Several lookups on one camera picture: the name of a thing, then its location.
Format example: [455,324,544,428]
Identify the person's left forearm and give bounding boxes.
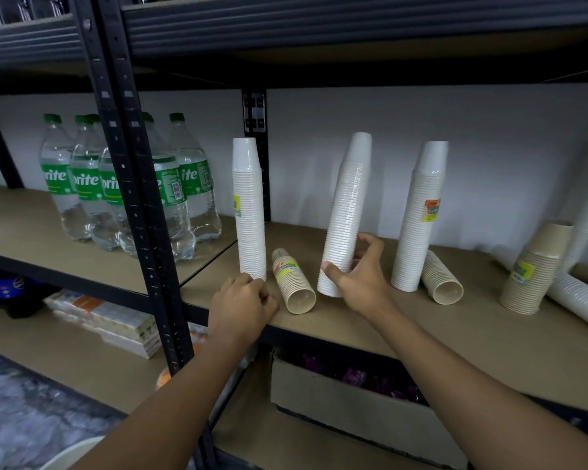
[70,333,256,470]

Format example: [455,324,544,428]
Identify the short beige cup stack labelled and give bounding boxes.
[271,248,318,315]

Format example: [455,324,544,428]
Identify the white cup stack orange label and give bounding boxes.
[390,141,449,293]

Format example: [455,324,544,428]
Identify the short plain beige cup stack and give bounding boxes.
[421,250,465,306]

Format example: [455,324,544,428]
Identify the dark blue packets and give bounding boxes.
[0,268,46,320]

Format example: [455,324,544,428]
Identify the pack of clear soda bottles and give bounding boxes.
[38,112,223,262]

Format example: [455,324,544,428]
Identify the white cup stack yellow label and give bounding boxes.
[232,137,268,282]

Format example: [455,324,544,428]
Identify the long white cup stack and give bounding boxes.
[490,244,588,336]

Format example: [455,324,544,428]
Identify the person's right hand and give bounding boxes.
[321,233,398,321]

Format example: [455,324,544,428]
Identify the blue items on shelf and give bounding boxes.
[0,0,75,24]

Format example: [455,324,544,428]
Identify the white round bucket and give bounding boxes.
[39,435,109,470]

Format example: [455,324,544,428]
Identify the person's left hand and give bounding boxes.
[208,273,280,351]

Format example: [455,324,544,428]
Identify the beige cup stack green label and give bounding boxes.
[499,219,574,316]

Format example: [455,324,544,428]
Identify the tall plain white cup stack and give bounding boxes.
[317,132,373,298]

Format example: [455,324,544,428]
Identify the brown cardboard box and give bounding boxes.
[270,349,469,469]

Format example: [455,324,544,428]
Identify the black metal shelf rack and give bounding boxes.
[93,0,588,470]
[0,0,242,470]

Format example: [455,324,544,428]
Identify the person's right forearm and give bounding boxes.
[367,302,588,470]

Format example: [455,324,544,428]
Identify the stack of white orange cartons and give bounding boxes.
[43,289,209,361]

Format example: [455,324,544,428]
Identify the pile of purple packets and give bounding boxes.
[300,353,420,402]

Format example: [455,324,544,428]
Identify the orange white packet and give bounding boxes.
[155,337,211,392]

